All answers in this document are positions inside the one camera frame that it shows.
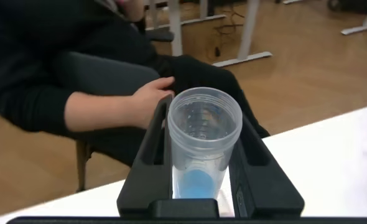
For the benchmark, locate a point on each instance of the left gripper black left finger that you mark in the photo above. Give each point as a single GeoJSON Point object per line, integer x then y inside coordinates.
{"type": "Point", "coordinates": [146, 180]}

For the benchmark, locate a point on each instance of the man in black sweater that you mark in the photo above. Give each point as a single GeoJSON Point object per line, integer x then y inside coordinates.
{"type": "Point", "coordinates": [31, 46]}

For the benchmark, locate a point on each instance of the white standing desk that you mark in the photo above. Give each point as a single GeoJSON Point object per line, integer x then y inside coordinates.
{"type": "Point", "coordinates": [175, 28]}
{"type": "Point", "coordinates": [249, 31]}

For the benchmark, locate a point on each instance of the blue pigment test tube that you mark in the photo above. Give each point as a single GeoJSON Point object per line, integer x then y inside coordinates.
{"type": "Point", "coordinates": [199, 183]}

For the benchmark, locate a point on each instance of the long white lab desk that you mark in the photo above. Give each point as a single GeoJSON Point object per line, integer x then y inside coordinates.
{"type": "Point", "coordinates": [360, 28]}

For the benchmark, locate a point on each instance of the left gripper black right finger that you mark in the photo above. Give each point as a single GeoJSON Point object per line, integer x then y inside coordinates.
{"type": "Point", "coordinates": [264, 186]}

